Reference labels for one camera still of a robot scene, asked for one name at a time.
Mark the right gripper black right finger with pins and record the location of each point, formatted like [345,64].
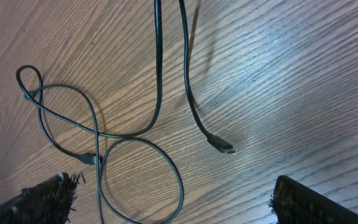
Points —
[295,203]

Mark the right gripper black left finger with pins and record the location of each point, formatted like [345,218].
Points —
[49,202]

